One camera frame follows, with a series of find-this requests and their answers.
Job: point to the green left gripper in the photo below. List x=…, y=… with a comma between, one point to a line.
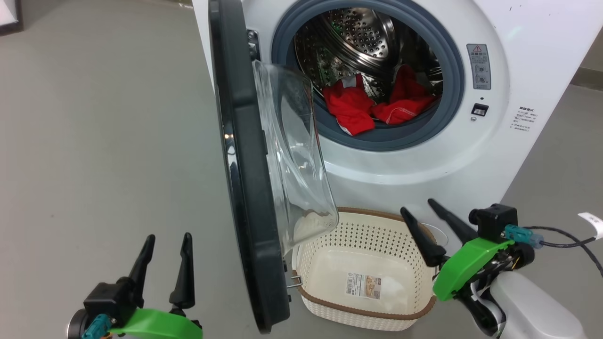
x=160, y=327

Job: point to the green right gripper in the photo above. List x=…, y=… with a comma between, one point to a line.
x=466, y=268

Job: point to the dark washing machine door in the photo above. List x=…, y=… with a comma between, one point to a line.
x=245, y=165

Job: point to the red garment with white trim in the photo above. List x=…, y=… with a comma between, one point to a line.
x=351, y=108

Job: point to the cream perforated laundry basket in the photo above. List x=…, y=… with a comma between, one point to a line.
x=367, y=254

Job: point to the white front-load washing machine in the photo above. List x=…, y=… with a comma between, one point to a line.
x=541, y=70

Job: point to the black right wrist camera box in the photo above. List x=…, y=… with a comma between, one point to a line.
x=494, y=221

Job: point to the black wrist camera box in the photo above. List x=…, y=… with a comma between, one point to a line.
x=494, y=221
x=108, y=299

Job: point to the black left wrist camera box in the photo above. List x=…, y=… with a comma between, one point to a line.
x=108, y=299

